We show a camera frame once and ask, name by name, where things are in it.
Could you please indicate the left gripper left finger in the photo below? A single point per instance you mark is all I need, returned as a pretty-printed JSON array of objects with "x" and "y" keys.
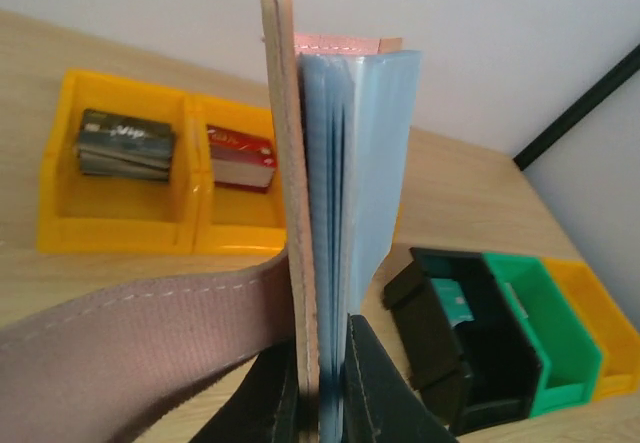
[{"x": 268, "y": 405}]

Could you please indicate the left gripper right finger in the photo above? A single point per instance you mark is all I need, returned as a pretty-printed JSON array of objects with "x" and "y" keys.
[{"x": 378, "y": 404}]

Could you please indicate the pink card holder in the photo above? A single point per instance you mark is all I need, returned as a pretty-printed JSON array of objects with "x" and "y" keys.
[{"x": 106, "y": 366}]

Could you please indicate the teal card stack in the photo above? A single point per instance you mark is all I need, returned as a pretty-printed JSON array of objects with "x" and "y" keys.
[{"x": 453, "y": 301}]

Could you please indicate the black card stack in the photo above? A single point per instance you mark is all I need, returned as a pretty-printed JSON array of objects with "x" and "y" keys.
[{"x": 110, "y": 144}]

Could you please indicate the black bin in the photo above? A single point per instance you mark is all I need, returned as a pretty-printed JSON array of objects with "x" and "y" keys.
[{"x": 477, "y": 374}]

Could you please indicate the green bin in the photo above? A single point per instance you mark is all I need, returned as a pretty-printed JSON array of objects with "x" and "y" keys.
[{"x": 570, "y": 358}]

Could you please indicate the yellow bin far right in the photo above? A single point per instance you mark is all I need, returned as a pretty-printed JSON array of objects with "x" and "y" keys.
[{"x": 607, "y": 324}]

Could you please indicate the yellow bin left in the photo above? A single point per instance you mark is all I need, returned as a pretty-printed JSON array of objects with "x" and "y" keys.
[{"x": 82, "y": 213}]

